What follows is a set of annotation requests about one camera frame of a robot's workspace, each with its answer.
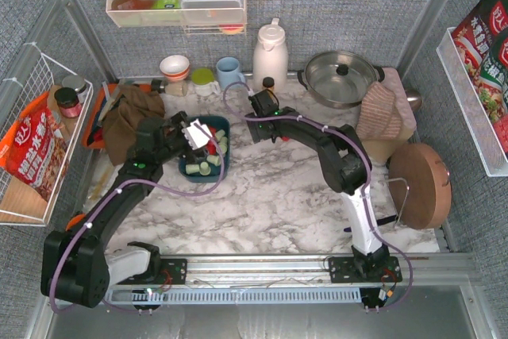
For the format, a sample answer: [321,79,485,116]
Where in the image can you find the brown cloth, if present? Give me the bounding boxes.
[102,85,165,166]

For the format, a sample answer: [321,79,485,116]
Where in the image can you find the green capsule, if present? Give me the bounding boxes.
[185,164,200,175]
[206,155,221,167]

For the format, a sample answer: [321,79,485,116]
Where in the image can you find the teal storage basket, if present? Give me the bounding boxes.
[179,115,231,183]

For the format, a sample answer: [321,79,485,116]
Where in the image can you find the pink striped towel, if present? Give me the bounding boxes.
[356,82,402,141]

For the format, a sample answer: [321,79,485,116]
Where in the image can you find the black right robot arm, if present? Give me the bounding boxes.
[245,90,390,279]

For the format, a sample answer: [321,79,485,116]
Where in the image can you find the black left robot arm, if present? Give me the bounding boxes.
[40,111,213,308]

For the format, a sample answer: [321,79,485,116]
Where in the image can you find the orange spice bottle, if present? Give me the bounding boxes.
[262,77,275,91]

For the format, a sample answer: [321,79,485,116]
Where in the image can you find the white thermos jug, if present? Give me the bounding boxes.
[252,17,289,92]

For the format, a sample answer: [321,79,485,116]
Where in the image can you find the blue mug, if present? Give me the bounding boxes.
[216,57,246,90]

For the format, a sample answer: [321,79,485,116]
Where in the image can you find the pepper grinder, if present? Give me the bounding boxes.
[151,79,188,97]

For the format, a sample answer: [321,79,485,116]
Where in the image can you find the orange tray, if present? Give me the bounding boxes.
[81,83,154,149]

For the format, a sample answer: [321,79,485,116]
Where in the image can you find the green lid cup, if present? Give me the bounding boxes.
[191,67,221,97]

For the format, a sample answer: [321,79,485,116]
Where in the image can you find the steel pot with lid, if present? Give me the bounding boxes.
[297,51,385,110]

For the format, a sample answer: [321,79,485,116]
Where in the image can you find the white orange bowl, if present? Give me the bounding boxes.
[160,55,190,82]

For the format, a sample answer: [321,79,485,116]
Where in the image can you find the red lid jar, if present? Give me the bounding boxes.
[54,87,82,119]

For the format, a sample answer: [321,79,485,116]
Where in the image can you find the silver lid jar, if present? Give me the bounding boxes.
[61,75,87,94]

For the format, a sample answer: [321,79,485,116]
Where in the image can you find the orange cup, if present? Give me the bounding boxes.
[65,214,86,231]

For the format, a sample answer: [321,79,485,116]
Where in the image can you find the red snack bag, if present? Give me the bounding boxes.
[1,92,67,202]

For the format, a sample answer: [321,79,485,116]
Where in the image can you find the clear plastic containers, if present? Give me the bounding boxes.
[179,0,244,25]

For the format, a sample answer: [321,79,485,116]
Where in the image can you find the brown cardboard sheet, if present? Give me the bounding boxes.
[361,133,413,164]

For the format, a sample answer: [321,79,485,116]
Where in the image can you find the pink egg tray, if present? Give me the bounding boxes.
[381,67,417,132]

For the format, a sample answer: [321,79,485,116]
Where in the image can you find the round wooden board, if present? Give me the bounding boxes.
[388,143,452,230]

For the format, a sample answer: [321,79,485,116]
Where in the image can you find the red seasoning packet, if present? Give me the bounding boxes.
[452,0,507,152]

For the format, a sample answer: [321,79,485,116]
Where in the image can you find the white wire basket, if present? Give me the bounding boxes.
[1,42,94,226]

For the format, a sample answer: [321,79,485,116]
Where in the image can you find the purple handled knife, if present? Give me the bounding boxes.
[343,215,397,233]

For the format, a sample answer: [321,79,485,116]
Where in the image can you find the white mesh wall basket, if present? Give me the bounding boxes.
[436,27,507,178]

